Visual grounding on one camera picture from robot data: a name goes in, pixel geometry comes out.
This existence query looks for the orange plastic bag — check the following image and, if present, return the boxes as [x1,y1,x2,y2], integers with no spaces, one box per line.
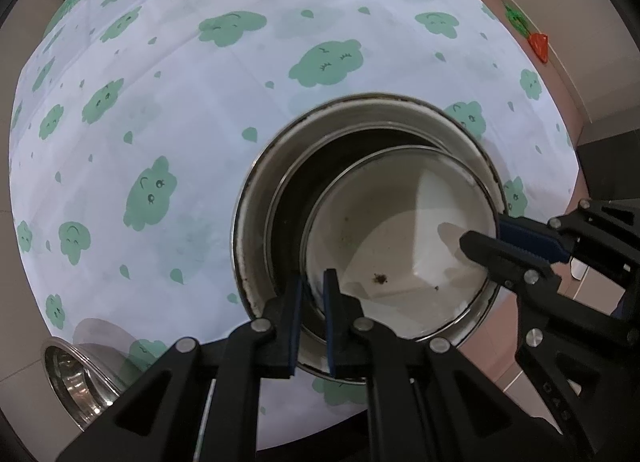
[529,32,551,63]

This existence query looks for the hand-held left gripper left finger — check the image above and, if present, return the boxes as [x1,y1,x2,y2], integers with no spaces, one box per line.
[57,276,306,462]

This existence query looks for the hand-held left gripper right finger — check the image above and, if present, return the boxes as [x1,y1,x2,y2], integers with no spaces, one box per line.
[323,269,596,462]

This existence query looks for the green plastic toy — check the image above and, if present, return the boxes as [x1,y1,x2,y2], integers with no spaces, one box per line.
[502,2,531,38]

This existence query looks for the dark wooden furniture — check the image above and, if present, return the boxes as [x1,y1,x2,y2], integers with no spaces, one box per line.
[575,125,640,205]

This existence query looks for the small steel bowl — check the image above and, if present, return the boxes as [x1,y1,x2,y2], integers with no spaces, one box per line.
[43,335,132,430]

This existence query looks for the green cloud print tablecloth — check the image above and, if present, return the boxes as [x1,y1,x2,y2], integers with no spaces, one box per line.
[9,0,578,450]

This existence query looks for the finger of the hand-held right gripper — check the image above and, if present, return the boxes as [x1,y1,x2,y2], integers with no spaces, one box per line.
[459,230,623,348]
[500,199,640,294]

